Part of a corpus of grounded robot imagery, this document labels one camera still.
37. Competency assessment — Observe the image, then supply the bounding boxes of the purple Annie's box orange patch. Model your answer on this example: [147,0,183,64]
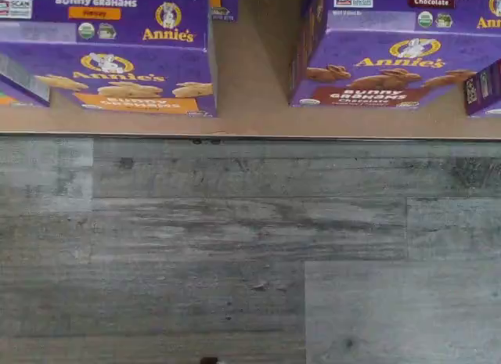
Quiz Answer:
[208,0,240,23]
[0,0,219,118]

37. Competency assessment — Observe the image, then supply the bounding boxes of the brown particle shelf board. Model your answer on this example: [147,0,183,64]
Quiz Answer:
[0,0,501,141]

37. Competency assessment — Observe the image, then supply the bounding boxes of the purple Annie's box green patch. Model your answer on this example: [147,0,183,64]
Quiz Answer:
[0,52,52,108]

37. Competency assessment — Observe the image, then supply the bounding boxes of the purple Annie's box brown patch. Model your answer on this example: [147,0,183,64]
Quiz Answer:
[288,0,501,110]

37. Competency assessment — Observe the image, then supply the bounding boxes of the purple Annie's box teal patch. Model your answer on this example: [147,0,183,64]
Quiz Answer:
[463,57,501,118]

